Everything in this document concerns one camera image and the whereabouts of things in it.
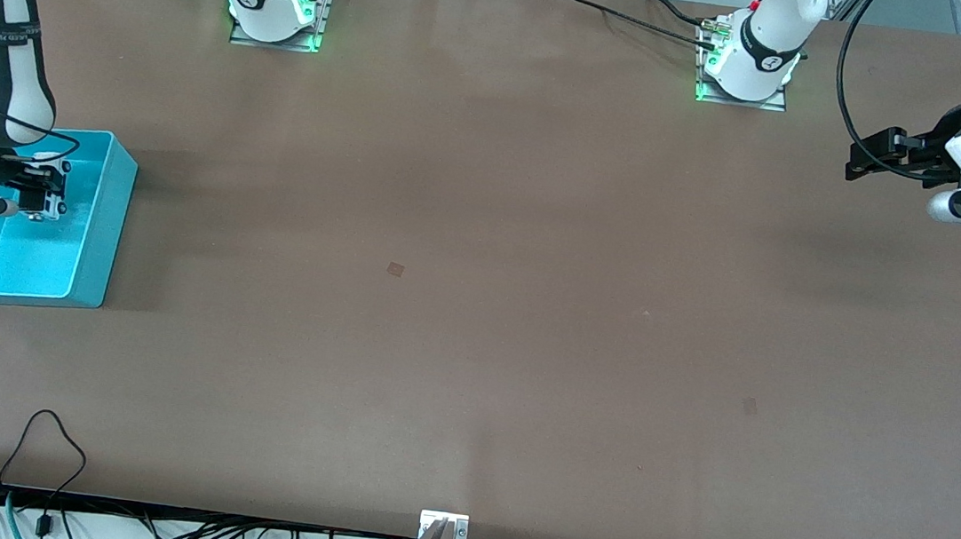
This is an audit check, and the turquoise plastic bin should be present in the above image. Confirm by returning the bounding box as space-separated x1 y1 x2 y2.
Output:
0 120 142 319

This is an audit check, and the short black table cable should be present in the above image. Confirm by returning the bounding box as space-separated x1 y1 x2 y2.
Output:
639 0 717 28

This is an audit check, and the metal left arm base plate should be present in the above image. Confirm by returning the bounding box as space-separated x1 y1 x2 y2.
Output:
692 16 796 114

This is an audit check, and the long black table cable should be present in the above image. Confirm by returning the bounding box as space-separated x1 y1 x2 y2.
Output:
550 0 723 52

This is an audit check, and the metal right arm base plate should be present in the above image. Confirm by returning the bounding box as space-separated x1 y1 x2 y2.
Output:
228 0 338 56

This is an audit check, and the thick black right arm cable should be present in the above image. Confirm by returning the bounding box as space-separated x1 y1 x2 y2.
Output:
0 67 89 202

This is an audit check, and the black looped thin cable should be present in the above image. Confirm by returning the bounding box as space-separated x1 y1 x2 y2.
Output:
0 404 93 539

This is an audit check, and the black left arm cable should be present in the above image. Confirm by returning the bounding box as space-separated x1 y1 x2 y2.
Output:
824 0 922 179

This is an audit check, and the teal cable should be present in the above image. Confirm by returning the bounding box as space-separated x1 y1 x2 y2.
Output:
0 491 31 539

